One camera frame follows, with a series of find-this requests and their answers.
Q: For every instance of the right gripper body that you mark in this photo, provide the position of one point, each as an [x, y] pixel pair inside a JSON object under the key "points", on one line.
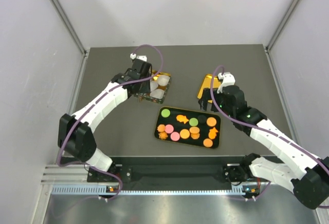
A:
{"points": [[220, 100]]}

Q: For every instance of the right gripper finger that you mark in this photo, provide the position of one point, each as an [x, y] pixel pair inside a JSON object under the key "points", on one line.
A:
{"points": [[203, 103], [213, 107]]}

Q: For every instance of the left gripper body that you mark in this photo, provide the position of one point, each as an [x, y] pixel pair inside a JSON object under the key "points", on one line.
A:
{"points": [[145, 87]]}

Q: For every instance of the orange round biscuit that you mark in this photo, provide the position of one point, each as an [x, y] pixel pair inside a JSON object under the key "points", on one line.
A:
{"points": [[184, 134]]}

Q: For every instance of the green sandwich cookie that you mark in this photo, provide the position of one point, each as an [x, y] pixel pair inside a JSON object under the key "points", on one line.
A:
{"points": [[193, 122], [165, 113]]}

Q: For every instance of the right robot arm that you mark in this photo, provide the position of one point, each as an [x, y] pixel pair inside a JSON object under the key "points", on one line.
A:
{"points": [[302, 173]]}

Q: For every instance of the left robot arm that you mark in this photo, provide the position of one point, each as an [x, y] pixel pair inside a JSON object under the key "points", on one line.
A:
{"points": [[76, 131]]}

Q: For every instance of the orange biscuit top right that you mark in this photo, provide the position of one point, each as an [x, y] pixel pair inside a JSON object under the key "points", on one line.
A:
{"points": [[211, 122]]}

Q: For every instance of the gold tin lid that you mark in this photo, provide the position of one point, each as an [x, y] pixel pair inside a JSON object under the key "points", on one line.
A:
{"points": [[206, 84]]}

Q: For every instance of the white paper cupcake liner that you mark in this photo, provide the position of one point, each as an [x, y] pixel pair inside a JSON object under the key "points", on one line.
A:
{"points": [[157, 94], [153, 86], [163, 80]]}

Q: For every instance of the green christmas cookie tin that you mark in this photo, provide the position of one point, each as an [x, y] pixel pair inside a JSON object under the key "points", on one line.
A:
{"points": [[165, 88]]}

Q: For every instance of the black gold-rimmed tray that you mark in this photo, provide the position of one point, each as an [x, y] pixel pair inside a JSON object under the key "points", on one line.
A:
{"points": [[188, 127]]}

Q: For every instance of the orange fish cookie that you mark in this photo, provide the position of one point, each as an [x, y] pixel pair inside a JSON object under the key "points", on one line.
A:
{"points": [[212, 133], [182, 119]]}

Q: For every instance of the orange biscuit centre stack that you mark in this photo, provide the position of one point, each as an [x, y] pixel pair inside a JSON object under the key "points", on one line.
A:
{"points": [[194, 130]]}

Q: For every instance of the orange swirl cookie centre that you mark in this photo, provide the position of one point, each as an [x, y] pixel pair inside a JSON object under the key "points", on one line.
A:
{"points": [[195, 136]]}

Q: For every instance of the orange swirl cookie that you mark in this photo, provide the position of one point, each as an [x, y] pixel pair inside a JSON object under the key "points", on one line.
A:
{"points": [[163, 135], [195, 136]]}

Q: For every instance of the orange biscuit bottom right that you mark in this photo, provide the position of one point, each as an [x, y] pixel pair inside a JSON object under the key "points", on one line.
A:
{"points": [[208, 143]]}

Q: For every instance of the pink sandwich cookie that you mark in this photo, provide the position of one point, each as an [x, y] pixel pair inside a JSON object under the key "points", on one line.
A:
{"points": [[169, 129], [175, 136]]}

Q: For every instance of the orange biscuit left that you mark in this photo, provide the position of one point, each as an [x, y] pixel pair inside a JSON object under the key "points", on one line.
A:
{"points": [[161, 128]]}

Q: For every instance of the orange swirl cookie left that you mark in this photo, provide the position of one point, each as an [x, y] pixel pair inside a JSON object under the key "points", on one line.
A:
{"points": [[163, 135]]}

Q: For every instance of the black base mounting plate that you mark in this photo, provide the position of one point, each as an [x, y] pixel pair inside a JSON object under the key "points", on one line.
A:
{"points": [[160, 170]]}

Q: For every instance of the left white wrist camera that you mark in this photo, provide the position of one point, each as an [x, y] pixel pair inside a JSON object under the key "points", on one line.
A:
{"points": [[134, 57]]}

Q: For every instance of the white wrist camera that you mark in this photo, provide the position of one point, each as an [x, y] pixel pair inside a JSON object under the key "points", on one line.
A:
{"points": [[226, 79], [134, 57]]}

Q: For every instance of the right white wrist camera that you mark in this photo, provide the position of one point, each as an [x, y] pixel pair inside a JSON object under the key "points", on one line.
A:
{"points": [[226, 79]]}

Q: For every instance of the left aluminium frame post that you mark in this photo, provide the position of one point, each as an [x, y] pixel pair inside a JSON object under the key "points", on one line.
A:
{"points": [[68, 25]]}

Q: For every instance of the aluminium frame post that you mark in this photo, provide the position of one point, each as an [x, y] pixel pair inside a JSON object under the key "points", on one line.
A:
{"points": [[68, 25], [282, 24]]}

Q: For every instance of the right aluminium frame post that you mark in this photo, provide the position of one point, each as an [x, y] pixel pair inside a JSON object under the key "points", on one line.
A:
{"points": [[282, 24]]}

